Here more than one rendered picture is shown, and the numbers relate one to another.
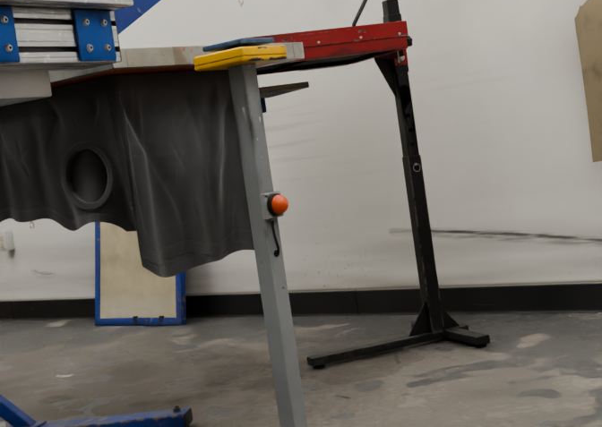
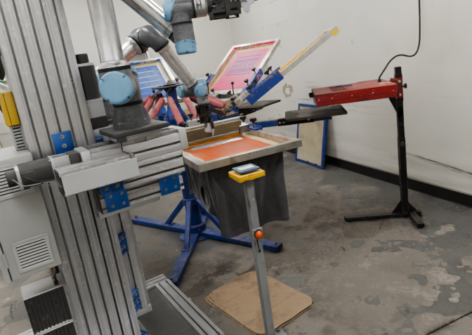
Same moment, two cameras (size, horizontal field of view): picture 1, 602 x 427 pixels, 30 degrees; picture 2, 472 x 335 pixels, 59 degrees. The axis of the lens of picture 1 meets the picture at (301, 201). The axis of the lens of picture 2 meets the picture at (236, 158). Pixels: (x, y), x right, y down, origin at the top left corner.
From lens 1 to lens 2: 1.19 m
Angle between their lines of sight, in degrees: 31
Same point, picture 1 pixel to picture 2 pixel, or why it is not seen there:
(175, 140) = (237, 185)
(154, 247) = (226, 227)
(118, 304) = (303, 154)
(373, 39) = (379, 93)
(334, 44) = (359, 96)
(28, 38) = (135, 194)
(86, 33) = (164, 184)
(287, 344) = (263, 284)
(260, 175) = (252, 222)
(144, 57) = (215, 165)
